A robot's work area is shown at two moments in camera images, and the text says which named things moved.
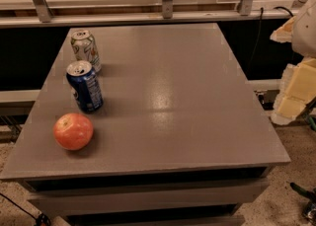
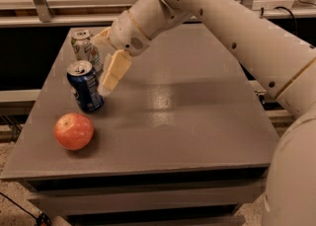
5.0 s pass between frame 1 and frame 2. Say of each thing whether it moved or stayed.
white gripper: moved
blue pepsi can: stayed
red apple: stayed
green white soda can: stayed
